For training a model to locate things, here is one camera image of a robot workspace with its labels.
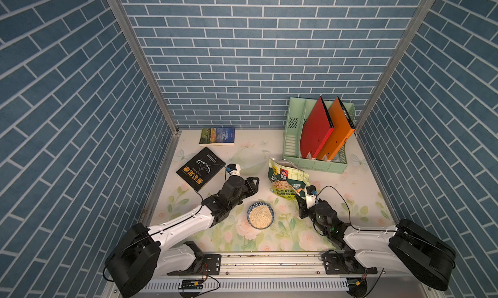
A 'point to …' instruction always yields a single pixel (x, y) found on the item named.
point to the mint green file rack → (297, 111)
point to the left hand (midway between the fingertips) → (262, 182)
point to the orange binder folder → (343, 129)
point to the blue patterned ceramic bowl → (260, 215)
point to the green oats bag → (286, 179)
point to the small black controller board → (191, 284)
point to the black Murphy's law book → (200, 170)
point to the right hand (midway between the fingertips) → (299, 195)
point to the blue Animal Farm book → (218, 136)
